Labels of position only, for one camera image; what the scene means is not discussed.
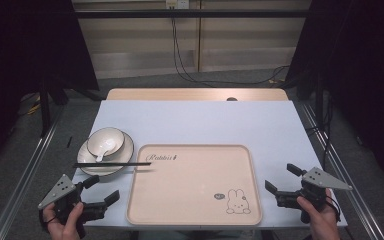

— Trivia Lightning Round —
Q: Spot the wooden table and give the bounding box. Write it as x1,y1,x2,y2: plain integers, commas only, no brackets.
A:
105,87,290,102

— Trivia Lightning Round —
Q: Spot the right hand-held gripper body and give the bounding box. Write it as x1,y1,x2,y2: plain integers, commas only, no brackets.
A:
274,166,354,225

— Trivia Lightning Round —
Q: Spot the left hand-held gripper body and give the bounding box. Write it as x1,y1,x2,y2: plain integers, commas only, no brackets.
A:
37,173,110,240

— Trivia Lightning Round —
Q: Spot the white ceramic spoon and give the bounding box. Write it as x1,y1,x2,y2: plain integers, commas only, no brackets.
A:
94,138,117,163

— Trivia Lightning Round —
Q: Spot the white plate with dark rim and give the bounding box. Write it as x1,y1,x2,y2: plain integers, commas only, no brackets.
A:
76,131,135,177

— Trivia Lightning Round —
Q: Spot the black chopstick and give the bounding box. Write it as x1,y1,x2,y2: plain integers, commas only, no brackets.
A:
73,163,152,168
73,161,152,166

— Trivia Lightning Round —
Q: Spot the black horizontal bar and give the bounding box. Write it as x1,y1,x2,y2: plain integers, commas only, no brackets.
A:
74,9,310,19

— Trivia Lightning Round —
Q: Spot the white wall socket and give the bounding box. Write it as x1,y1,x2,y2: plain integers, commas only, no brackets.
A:
165,0,190,10

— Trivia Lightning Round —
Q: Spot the black curtain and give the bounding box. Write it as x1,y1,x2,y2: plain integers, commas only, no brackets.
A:
284,0,384,193
0,0,100,174

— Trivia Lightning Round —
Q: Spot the yellow cable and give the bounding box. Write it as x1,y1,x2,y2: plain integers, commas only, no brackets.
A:
26,95,42,116

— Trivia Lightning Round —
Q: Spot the beige tray with rabbit print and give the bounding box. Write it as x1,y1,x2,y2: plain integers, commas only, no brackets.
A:
125,143,264,227

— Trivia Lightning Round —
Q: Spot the person's left hand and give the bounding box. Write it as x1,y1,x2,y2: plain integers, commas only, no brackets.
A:
42,201,85,240

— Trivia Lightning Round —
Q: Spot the person's right hand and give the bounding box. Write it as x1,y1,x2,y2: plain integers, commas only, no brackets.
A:
295,188,342,240

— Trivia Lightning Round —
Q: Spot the black metal stand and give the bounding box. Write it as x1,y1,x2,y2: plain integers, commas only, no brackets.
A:
38,77,52,138

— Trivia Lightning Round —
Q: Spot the white table mat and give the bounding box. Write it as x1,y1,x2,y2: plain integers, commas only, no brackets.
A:
71,99,348,229

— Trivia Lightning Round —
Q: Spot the white bowl with dark rim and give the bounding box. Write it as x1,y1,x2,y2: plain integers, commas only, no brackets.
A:
86,126,126,158

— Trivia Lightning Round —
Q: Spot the aluminium rail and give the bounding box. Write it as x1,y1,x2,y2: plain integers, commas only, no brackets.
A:
300,102,384,240
0,105,65,240

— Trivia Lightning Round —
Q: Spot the black cable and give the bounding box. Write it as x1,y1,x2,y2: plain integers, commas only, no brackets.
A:
170,16,291,86

